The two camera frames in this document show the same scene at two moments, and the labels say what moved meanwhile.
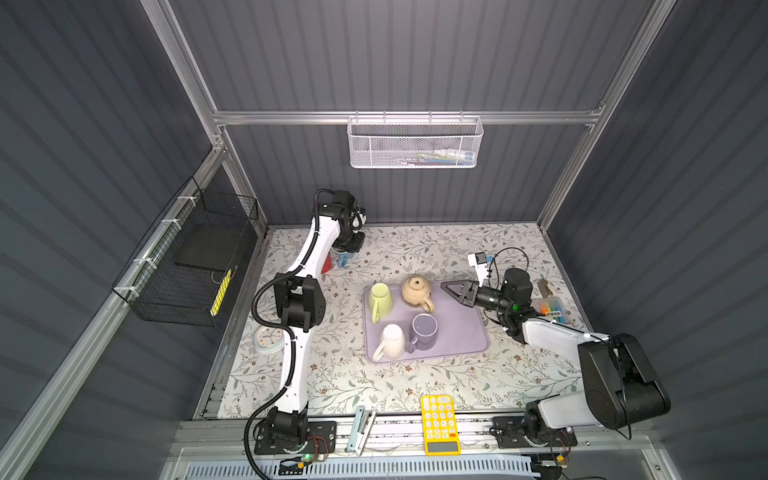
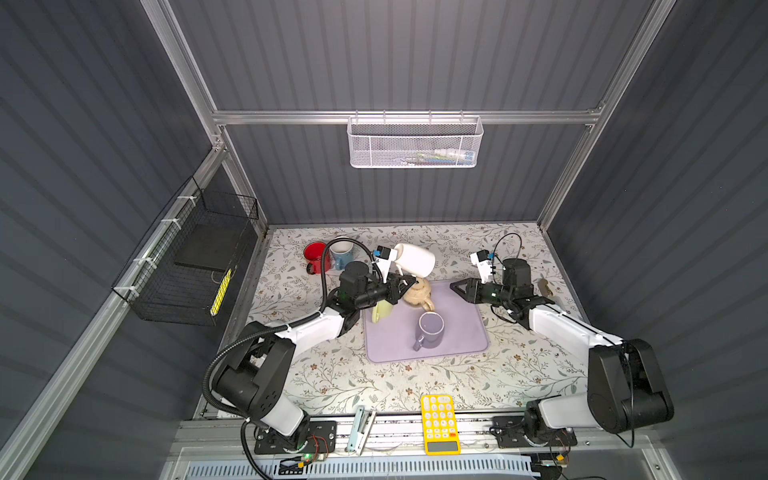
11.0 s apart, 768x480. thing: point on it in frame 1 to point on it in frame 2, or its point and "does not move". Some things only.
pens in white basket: x=441 y=156 does not move
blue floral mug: x=342 y=260 does not move
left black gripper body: x=349 y=241 to x=374 y=294
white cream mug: x=393 y=346 to x=414 y=260
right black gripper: x=470 y=292 does not move
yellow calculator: x=440 y=425 does not move
